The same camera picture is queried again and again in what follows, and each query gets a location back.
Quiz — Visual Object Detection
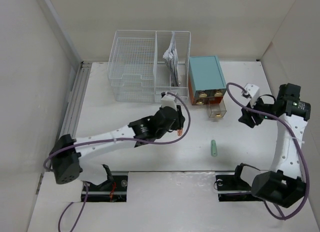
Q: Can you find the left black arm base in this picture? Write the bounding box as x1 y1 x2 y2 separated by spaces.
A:
81 164 129 203

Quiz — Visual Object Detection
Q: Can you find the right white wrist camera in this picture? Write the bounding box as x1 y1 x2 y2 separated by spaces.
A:
242 83 260 108

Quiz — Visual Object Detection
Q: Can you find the orange plastic case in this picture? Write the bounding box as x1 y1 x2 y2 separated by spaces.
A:
177 128 183 137

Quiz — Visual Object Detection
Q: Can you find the green plastic case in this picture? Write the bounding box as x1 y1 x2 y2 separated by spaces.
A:
210 139 218 157

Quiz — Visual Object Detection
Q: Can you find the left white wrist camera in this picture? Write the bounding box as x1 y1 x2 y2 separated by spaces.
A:
160 92 177 111

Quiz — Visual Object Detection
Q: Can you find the white wire mesh organizer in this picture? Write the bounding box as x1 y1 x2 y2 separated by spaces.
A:
107 30 191 103

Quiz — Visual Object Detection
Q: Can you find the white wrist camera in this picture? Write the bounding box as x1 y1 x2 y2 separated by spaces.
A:
242 83 260 108
160 92 177 111

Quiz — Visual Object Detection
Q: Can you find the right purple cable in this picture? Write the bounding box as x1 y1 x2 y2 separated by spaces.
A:
226 82 311 221

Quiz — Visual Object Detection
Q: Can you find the purple cable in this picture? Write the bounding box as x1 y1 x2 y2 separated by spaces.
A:
43 91 193 232
226 82 311 221

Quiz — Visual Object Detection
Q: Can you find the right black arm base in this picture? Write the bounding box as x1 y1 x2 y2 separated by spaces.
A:
213 163 262 202

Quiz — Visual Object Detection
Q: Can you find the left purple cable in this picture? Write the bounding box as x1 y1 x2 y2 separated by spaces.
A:
43 91 193 232

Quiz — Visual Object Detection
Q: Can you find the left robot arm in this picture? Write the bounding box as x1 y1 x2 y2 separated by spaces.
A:
50 105 185 191

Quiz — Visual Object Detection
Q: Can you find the aluminium rail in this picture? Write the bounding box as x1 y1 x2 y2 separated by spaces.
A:
55 61 93 143

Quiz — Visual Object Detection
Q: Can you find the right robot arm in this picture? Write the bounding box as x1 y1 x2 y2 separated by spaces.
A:
239 83 311 208

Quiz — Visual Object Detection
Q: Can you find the grey setup guide booklet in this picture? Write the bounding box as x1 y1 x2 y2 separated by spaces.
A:
162 32 182 87

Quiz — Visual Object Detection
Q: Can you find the teal orange drawer box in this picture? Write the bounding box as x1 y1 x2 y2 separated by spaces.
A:
188 55 227 106

